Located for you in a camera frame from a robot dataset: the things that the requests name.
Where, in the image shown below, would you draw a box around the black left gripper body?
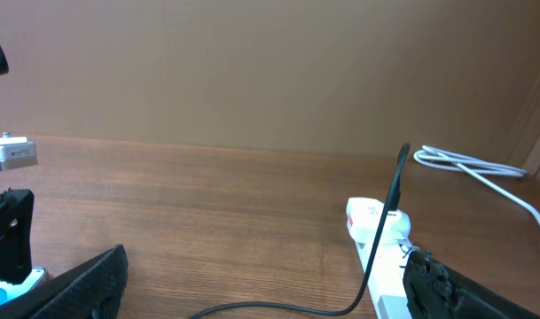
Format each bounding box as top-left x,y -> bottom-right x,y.
0,189 -> 35,284

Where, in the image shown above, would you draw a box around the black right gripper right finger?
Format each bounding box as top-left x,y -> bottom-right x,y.
403,251 -> 540,319

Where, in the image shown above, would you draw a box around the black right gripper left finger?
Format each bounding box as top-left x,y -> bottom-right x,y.
0,244 -> 129,319

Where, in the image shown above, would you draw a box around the smartphone with blue screen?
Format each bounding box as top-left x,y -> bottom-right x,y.
0,267 -> 48,306

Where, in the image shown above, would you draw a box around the white USB charger plug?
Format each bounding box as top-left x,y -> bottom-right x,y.
346,198 -> 411,245

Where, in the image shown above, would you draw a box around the white power strip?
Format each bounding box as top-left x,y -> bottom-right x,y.
367,239 -> 411,319

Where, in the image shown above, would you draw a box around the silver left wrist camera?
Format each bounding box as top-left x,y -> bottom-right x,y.
0,132 -> 38,171

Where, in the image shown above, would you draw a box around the black charging cable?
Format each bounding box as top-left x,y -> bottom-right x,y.
187,142 -> 411,319

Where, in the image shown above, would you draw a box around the white power strip cord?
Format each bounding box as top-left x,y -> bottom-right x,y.
412,144 -> 540,244

